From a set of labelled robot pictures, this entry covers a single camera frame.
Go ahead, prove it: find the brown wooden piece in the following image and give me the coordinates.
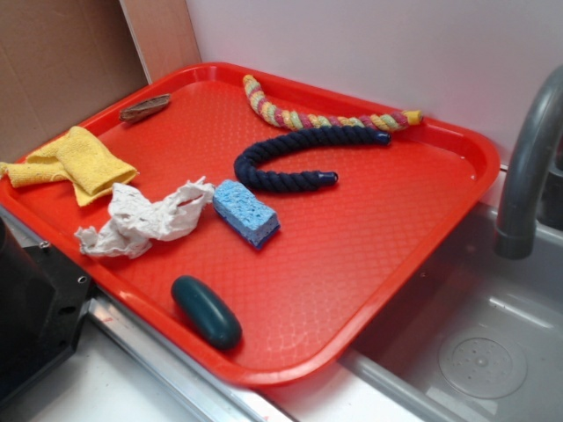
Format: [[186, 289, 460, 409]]
[[119, 93, 172, 124]]

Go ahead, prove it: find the yellow cloth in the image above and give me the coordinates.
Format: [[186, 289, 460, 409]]
[[1, 127, 137, 207]]

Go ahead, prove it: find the brown cardboard panel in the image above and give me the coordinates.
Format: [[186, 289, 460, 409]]
[[1, 1, 201, 162]]

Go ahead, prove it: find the dark blue rope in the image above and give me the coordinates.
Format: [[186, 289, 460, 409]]
[[233, 125, 392, 195]]

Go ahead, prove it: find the blue sponge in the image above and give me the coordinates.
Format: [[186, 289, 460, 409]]
[[213, 180, 281, 249]]

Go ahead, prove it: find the grey faucet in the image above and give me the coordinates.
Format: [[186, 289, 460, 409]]
[[494, 67, 562, 259]]

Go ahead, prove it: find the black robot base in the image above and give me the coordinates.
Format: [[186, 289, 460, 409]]
[[1, 222, 93, 407]]

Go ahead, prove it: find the red plastic tray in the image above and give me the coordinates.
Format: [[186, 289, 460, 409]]
[[1, 63, 500, 387]]

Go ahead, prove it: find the grey sink basin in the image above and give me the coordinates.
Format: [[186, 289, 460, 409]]
[[341, 205, 562, 421]]

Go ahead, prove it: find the multicolour braided rope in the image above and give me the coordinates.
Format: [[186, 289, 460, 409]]
[[242, 74, 424, 133]]

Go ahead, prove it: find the crumpled white paper towel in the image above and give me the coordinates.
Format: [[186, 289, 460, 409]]
[[75, 177, 216, 259]]

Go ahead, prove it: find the dark green oval soap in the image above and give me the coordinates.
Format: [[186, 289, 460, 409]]
[[172, 275, 243, 350]]

